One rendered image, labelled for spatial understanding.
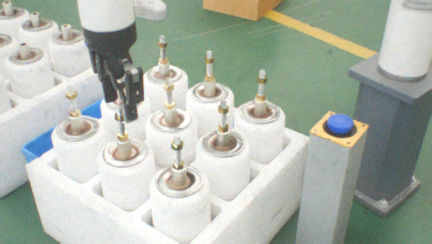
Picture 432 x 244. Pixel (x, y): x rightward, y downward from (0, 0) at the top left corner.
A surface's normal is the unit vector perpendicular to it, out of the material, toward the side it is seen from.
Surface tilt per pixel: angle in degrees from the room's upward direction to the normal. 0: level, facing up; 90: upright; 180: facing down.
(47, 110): 90
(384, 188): 90
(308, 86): 0
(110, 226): 90
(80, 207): 90
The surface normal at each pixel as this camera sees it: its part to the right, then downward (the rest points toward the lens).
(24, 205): 0.00, -0.81
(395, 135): -0.06, 0.58
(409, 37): -0.41, 0.53
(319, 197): -0.59, 0.47
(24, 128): 0.79, 0.35
